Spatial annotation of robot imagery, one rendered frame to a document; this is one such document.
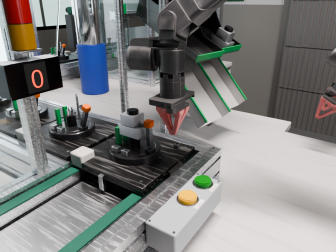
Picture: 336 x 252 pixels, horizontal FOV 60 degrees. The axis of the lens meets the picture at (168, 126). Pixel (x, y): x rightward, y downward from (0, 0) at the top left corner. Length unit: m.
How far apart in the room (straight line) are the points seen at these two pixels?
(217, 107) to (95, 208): 0.52
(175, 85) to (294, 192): 0.47
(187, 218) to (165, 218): 0.04
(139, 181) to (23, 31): 0.39
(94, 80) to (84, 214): 1.08
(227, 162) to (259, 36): 2.70
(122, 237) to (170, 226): 0.09
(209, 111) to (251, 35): 2.69
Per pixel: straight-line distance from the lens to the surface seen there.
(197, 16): 0.62
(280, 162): 1.04
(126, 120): 0.75
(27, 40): 0.65
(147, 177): 0.69
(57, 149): 0.87
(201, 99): 0.97
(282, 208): 0.83
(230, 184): 0.88
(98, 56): 1.65
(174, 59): 0.62
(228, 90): 1.13
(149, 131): 0.73
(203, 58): 0.87
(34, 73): 0.66
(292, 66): 3.47
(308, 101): 3.51
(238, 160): 1.01
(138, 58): 0.65
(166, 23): 0.61
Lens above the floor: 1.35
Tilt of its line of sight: 24 degrees down
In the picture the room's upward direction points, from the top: straight up
